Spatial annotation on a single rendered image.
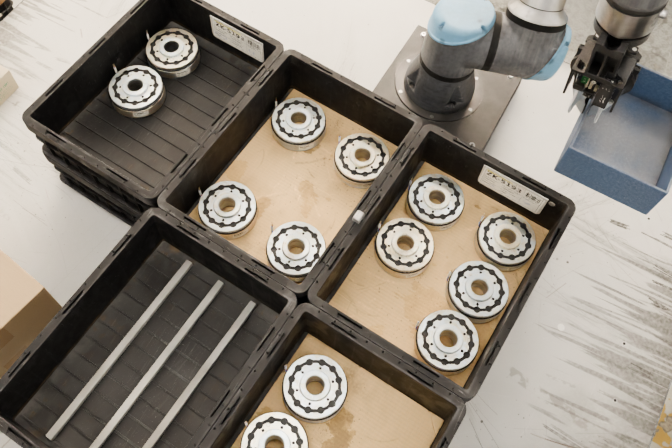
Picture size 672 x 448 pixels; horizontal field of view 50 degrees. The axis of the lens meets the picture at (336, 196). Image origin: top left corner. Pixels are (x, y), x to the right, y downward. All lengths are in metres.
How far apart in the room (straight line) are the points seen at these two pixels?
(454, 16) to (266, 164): 0.45
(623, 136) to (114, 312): 0.88
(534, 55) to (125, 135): 0.79
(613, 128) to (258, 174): 0.62
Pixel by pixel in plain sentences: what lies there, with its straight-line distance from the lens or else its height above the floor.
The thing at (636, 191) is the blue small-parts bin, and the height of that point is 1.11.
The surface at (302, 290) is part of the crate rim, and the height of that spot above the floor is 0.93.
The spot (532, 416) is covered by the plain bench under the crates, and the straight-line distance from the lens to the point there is 1.40.
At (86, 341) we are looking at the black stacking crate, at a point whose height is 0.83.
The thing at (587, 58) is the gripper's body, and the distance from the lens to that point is 1.04.
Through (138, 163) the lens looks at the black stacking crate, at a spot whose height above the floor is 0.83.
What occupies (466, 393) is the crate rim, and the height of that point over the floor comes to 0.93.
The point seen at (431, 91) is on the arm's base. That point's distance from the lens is 1.51.
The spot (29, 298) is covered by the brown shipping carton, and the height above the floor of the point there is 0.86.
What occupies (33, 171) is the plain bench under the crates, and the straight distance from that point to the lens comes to 1.60.
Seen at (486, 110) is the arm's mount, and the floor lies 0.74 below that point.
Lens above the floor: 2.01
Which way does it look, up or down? 62 degrees down
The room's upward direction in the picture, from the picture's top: 5 degrees clockwise
